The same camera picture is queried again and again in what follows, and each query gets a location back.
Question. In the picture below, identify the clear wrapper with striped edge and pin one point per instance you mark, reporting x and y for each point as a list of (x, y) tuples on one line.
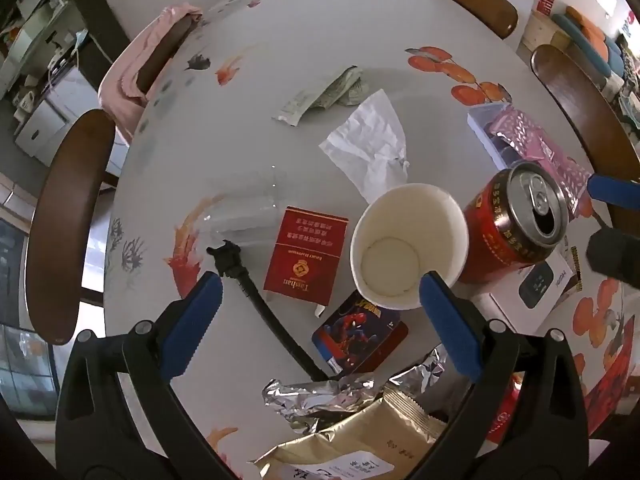
[(577, 270)]

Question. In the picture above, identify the beige snack bag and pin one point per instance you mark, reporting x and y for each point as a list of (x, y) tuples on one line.
[(360, 440)]

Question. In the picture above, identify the blue cartoon card box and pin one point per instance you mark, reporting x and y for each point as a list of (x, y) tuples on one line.
[(357, 335)]

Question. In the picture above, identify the white box with dark label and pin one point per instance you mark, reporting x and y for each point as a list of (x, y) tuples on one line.
[(510, 310)]

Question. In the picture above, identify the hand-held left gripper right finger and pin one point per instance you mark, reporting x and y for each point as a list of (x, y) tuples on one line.
[(450, 325)]

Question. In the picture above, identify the brown wooden chair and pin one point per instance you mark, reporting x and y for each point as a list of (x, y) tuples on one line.
[(165, 50), (475, 0), (575, 95), (70, 220)]

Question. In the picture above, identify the chair with pink cloth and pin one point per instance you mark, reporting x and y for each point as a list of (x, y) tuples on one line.
[(120, 85)]

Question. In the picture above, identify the light wooden cabinet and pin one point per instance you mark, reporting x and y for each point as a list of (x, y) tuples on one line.
[(542, 32)]

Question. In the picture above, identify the pink patterned packet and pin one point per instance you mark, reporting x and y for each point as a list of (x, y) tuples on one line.
[(525, 135)]

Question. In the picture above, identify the sofa with cushions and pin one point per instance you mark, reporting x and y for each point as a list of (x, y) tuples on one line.
[(590, 40)]

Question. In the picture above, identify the red cigarette box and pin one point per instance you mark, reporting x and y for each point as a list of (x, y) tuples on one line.
[(305, 260)]

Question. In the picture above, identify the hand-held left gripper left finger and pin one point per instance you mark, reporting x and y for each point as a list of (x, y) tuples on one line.
[(192, 320)]

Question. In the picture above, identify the silver foil wrapper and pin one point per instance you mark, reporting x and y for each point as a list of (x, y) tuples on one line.
[(320, 400)]

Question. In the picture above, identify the white paper cup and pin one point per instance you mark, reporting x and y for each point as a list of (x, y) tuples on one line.
[(400, 220)]

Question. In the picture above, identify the white cabinet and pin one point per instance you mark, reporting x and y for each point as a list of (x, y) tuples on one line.
[(55, 115)]

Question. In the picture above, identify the cluttered shelf unit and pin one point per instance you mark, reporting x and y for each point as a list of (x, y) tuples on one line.
[(35, 30)]

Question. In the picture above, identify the red drink can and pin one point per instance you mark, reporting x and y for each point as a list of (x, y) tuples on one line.
[(490, 240)]

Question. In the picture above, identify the white crumpled tissue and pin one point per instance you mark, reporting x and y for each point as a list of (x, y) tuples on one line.
[(370, 145)]

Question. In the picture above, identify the clear plastic container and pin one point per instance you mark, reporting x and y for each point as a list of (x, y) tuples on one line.
[(240, 210)]

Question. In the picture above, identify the crumpled green-white wrapper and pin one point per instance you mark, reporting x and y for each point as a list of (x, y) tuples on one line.
[(340, 90)]

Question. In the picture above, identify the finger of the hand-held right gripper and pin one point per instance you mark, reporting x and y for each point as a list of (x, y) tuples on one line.
[(615, 255), (615, 190)]

